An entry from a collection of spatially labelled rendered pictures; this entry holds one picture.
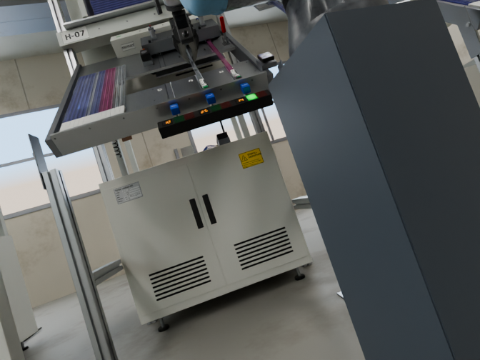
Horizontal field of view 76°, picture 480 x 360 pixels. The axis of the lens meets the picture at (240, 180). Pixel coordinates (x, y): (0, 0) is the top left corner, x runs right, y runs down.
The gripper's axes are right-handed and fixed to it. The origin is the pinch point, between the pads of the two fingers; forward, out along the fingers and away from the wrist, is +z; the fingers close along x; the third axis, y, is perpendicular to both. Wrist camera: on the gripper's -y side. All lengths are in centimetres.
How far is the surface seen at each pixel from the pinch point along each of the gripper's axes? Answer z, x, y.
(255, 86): -3.9, -14.8, -32.5
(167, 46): 2.1, 6.6, 21.1
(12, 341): 38, 83, -66
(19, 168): 181, 215, 205
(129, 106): -3.2, 24.6, -23.0
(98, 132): -4.1, 34.5, -32.5
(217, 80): -3.1, -5.0, -22.6
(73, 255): 15, 51, -58
